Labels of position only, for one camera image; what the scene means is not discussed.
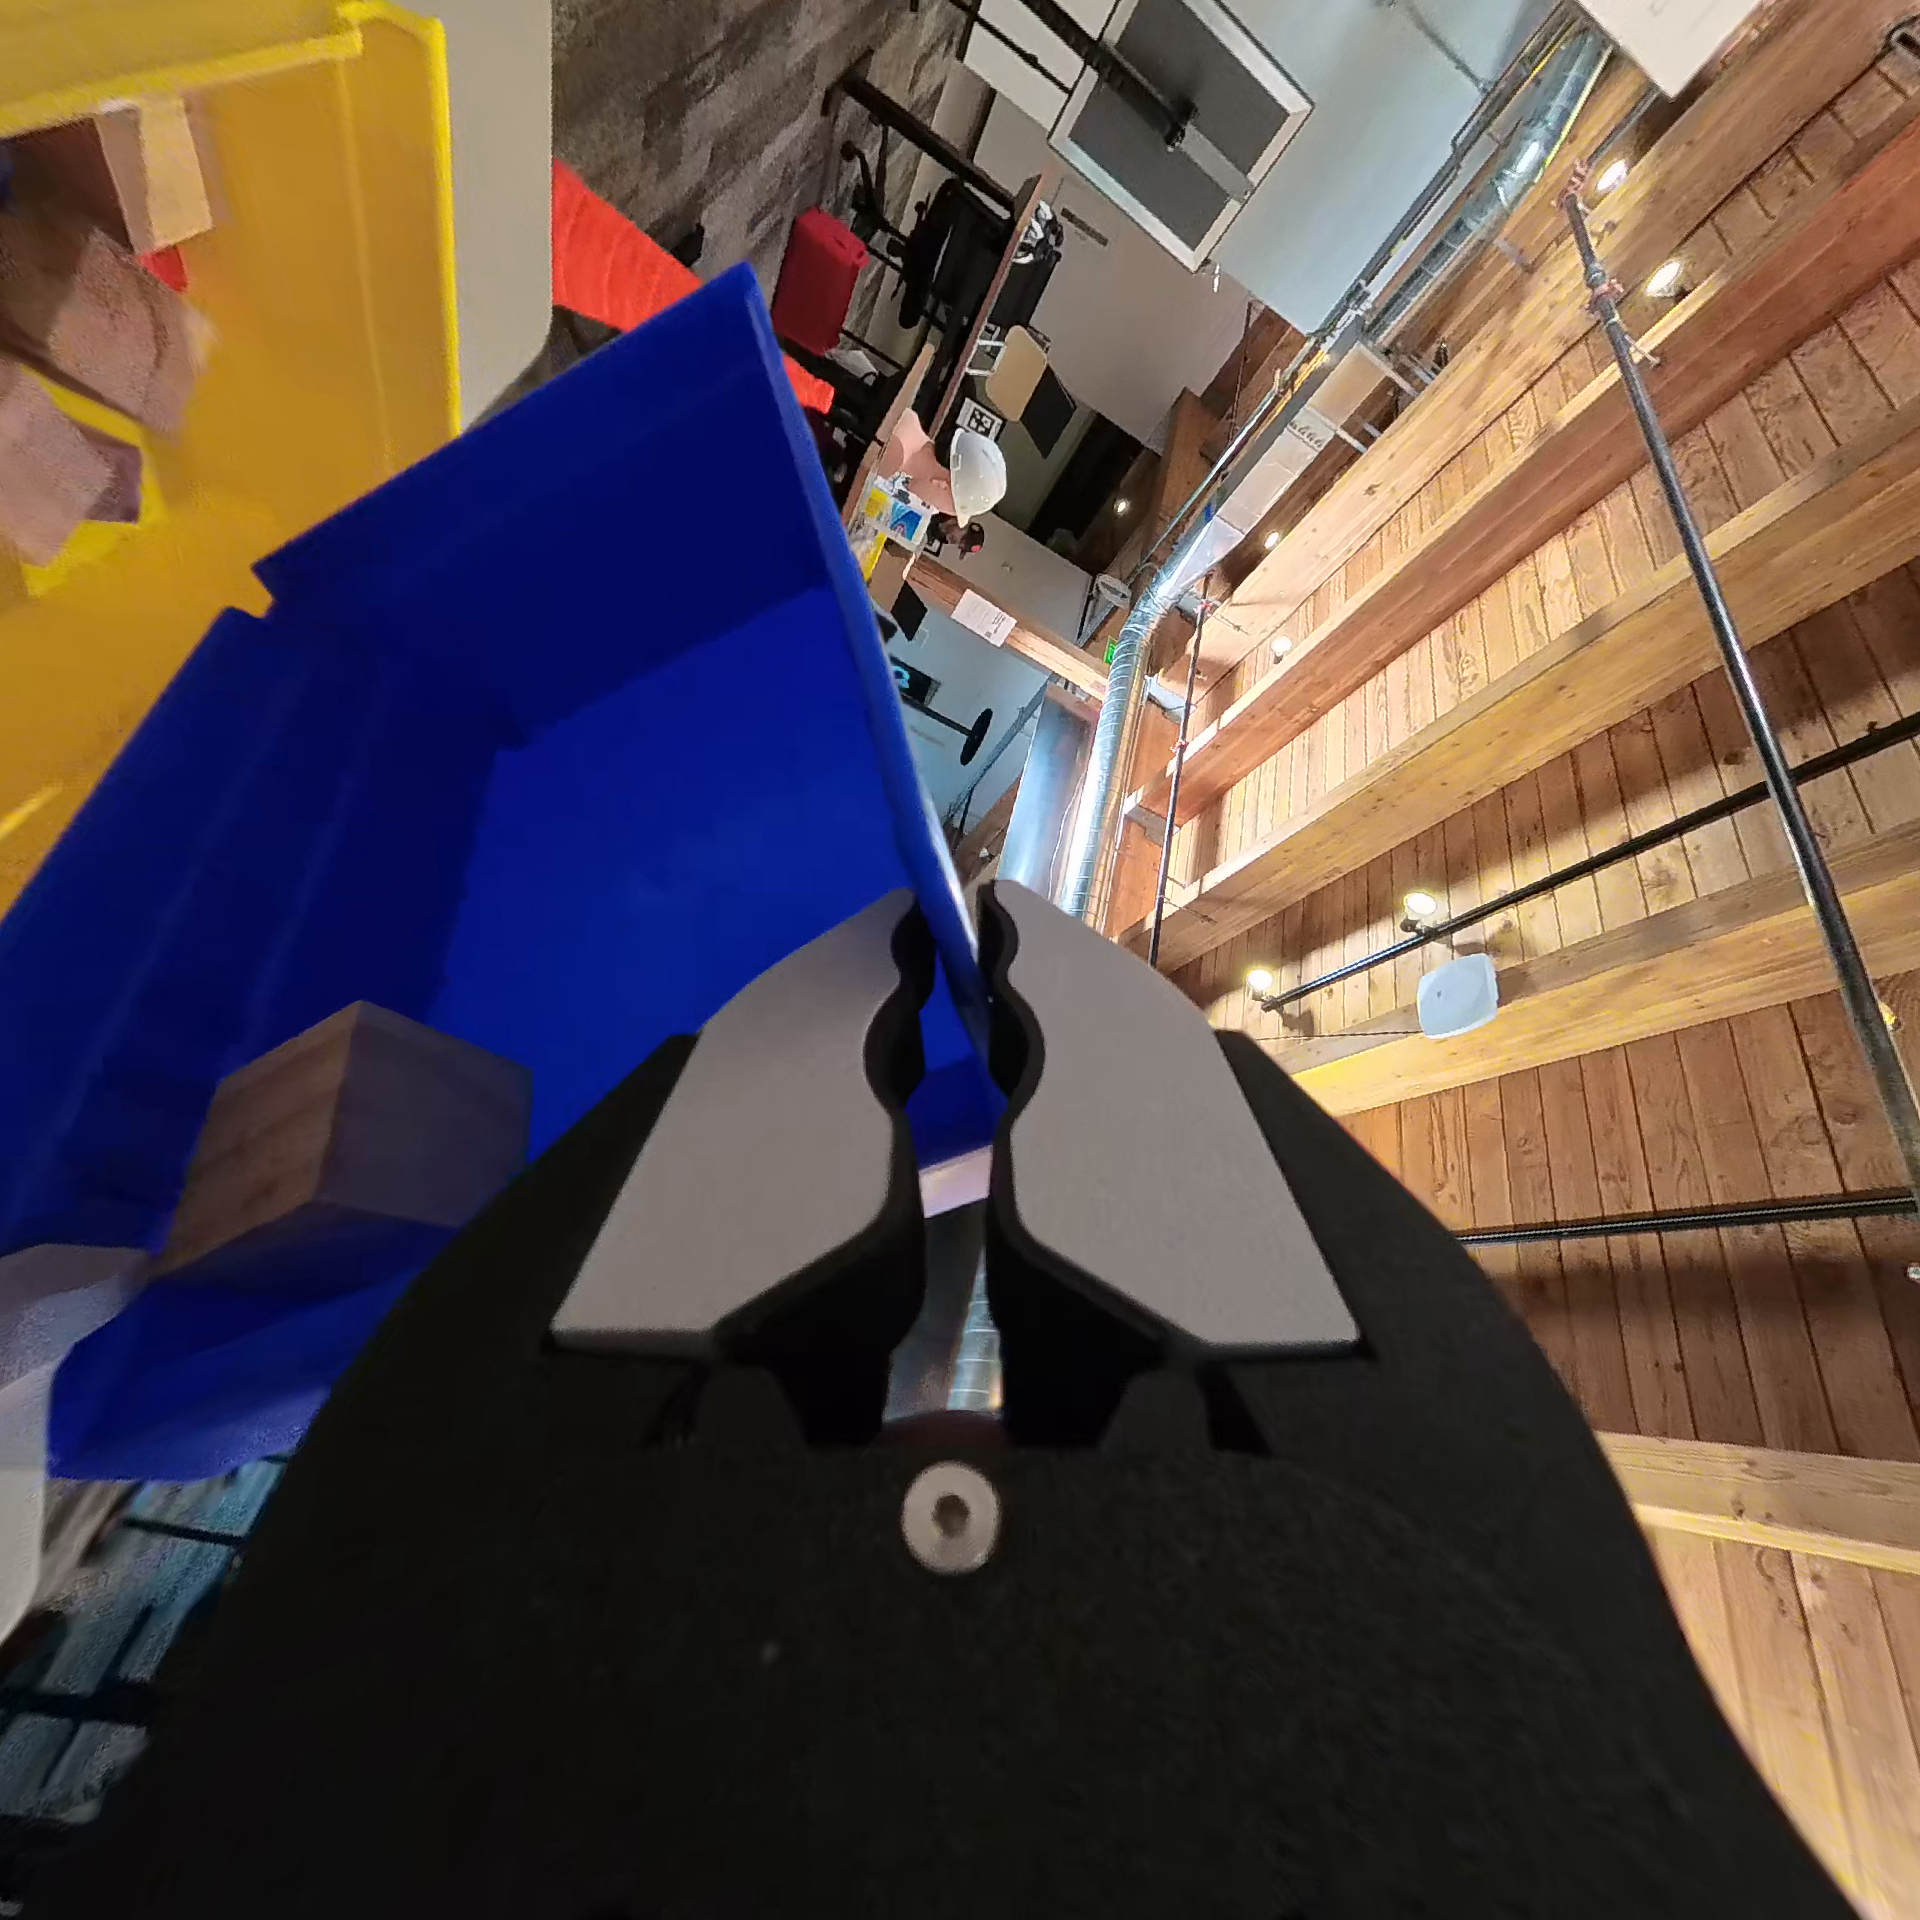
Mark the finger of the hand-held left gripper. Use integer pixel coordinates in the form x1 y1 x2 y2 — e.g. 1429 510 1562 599
0 1242 151 1389
0 1379 48 1643

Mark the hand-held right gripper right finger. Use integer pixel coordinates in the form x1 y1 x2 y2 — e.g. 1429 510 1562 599
973 878 1363 1449

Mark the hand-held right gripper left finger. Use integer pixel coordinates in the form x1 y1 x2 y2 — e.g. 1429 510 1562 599
548 887 936 1449

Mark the blue plastic bin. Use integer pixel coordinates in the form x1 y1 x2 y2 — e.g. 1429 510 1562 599
0 262 1010 1480

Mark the yellow plastic bin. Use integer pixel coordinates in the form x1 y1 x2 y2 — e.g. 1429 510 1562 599
0 0 460 901

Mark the pile of plain wooden cubes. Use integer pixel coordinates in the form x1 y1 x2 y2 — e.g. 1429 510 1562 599
0 92 534 1278

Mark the white ceiling device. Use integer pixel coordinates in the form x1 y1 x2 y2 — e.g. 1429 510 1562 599
1416 952 1501 1039

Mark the red bag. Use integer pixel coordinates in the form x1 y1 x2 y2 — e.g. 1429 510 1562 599
772 209 871 354

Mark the black office chair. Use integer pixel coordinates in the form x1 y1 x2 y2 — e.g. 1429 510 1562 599
839 142 1067 335

